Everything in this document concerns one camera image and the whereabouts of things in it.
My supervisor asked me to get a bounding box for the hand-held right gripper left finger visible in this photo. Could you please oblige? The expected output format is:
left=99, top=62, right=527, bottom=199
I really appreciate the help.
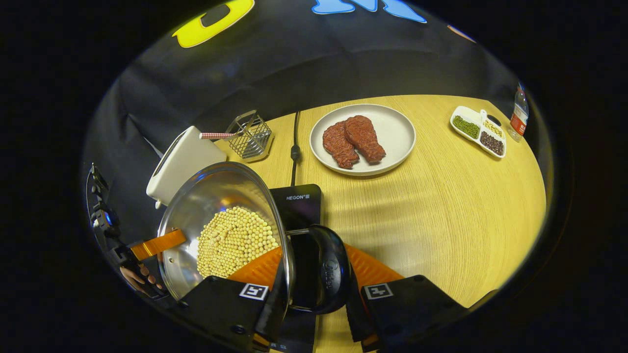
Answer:
left=177, top=245, right=295, bottom=353

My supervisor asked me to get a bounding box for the stainless steel pot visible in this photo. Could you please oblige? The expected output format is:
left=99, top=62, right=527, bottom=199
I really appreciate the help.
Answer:
left=157, top=162, right=352, bottom=314

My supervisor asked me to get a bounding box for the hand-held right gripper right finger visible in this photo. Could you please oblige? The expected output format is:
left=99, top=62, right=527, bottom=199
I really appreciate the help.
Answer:
left=343, top=244, right=467, bottom=353

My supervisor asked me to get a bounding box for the wire mesh basket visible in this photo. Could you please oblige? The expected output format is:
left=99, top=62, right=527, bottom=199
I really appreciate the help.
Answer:
left=227, top=110, right=274, bottom=163

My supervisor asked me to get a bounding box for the clear plastic water bottle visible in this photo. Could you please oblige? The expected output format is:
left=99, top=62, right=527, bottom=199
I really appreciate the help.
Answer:
left=508, top=82, right=529, bottom=143

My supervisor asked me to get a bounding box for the pile of dark red beans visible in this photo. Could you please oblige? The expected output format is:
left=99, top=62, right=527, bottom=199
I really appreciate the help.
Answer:
left=480, top=131, right=505, bottom=156

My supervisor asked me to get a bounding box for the round grey plate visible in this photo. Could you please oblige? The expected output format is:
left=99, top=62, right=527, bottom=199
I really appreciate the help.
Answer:
left=310, top=104, right=417, bottom=177

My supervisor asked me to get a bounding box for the raw meat slice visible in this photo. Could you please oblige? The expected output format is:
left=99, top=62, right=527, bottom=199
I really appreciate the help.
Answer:
left=344, top=115, right=387, bottom=164
left=322, top=121, right=360, bottom=170

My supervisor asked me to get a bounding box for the white divided dish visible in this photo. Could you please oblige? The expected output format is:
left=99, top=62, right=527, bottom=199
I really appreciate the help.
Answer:
left=450, top=106, right=507, bottom=159

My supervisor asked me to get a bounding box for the pile of soybeans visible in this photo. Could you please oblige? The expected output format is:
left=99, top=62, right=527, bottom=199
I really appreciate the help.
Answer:
left=197, top=206, right=279, bottom=279

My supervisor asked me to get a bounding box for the pile of green beans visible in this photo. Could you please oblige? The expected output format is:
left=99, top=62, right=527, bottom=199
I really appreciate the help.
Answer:
left=452, top=116, right=480, bottom=139

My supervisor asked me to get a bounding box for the white toaster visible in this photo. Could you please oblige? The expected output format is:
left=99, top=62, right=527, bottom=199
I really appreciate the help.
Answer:
left=146, top=126, right=228, bottom=210

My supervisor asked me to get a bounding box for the black induction cooktop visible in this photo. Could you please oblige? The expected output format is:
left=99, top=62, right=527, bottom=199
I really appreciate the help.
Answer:
left=267, top=184, right=324, bottom=353

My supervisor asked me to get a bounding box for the black power cable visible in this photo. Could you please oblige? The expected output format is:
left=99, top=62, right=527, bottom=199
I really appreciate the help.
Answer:
left=289, top=111, right=302, bottom=187

